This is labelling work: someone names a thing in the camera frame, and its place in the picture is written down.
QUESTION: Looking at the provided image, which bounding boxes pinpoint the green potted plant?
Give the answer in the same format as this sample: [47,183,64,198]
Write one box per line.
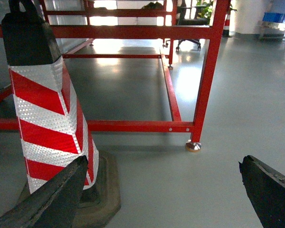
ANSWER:
[196,0,237,21]

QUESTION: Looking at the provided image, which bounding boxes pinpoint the red metal table frame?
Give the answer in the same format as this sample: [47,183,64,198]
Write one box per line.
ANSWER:
[0,0,231,152]

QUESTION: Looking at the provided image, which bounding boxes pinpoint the black office chair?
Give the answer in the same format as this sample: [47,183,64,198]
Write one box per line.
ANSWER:
[163,0,209,52]

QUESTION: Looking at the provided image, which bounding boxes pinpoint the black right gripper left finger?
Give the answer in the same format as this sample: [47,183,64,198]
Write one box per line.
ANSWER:
[0,156,88,228]

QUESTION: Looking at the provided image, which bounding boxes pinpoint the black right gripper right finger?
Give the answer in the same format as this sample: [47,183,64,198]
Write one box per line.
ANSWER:
[239,155,285,228]

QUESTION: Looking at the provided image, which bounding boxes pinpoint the steel shelf rack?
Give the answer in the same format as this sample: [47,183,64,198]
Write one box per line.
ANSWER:
[258,12,285,40]

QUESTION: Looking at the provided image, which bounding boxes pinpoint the red white striped safety post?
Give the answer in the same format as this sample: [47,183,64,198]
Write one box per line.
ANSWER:
[2,0,121,228]

